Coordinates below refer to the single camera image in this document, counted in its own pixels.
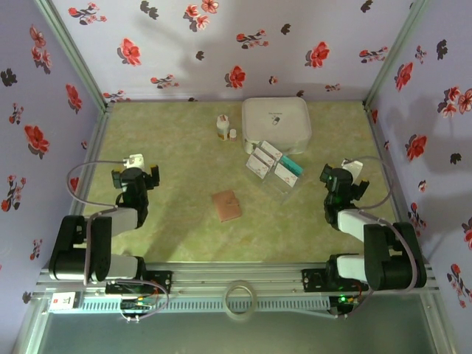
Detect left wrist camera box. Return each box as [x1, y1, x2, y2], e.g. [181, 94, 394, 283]
[121, 153, 147, 170]

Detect aluminium corner post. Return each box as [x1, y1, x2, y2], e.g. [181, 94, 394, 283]
[32, 0, 111, 111]
[364, 0, 433, 110]

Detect aluminium side rail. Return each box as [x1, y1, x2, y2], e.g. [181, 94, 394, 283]
[363, 103, 434, 265]
[39, 103, 115, 272]

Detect white power adapter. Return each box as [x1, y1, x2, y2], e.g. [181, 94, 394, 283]
[49, 291, 83, 315]

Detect clear tape ring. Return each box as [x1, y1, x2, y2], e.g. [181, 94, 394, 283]
[224, 280, 257, 321]

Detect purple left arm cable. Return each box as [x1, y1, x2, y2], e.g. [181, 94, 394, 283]
[66, 160, 170, 324]

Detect white bottle orange label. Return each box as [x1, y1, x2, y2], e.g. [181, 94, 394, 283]
[215, 114, 230, 142]

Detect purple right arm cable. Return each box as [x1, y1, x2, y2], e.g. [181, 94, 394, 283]
[342, 156, 421, 319]

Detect white flower-print card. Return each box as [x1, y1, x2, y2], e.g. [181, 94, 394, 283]
[274, 162, 299, 189]
[252, 147, 277, 167]
[246, 154, 270, 181]
[260, 139, 284, 162]

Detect teal plastic card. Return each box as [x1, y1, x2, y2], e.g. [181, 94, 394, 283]
[280, 154, 305, 177]

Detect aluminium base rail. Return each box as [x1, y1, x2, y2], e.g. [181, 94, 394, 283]
[36, 262, 440, 296]

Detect grey slotted cable duct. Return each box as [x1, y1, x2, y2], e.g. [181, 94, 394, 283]
[79, 296, 331, 315]

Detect stack of small packets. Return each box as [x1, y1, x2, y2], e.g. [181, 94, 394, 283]
[245, 139, 305, 206]

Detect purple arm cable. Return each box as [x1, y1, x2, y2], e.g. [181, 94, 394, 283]
[66, 160, 170, 324]
[342, 156, 421, 319]

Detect white fabric zip case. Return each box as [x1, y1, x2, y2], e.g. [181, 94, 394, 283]
[241, 97, 313, 155]

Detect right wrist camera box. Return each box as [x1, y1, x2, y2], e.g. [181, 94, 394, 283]
[341, 158, 364, 181]

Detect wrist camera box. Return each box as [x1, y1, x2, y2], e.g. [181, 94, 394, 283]
[341, 158, 364, 181]
[121, 153, 147, 170]

